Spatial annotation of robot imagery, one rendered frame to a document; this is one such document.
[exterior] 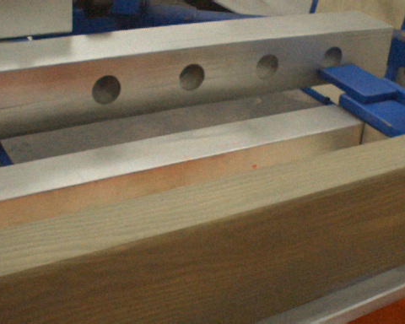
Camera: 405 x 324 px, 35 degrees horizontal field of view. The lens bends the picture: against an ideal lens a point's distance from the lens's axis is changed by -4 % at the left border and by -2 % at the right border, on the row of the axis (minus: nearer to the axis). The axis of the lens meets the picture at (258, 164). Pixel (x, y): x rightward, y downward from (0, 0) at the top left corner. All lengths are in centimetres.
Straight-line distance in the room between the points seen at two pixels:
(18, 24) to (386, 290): 31
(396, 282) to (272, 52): 24
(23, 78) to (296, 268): 23
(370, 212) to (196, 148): 17
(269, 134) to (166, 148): 8
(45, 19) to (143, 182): 14
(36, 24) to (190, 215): 27
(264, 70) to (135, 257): 32
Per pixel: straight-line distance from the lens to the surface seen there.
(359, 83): 54
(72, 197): 40
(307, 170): 29
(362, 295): 33
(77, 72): 45
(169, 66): 47
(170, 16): 94
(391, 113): 51
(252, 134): 47
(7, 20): 48
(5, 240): 24
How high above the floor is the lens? 120
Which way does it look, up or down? 29 degrees down
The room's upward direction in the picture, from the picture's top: 7 degrees clockwise
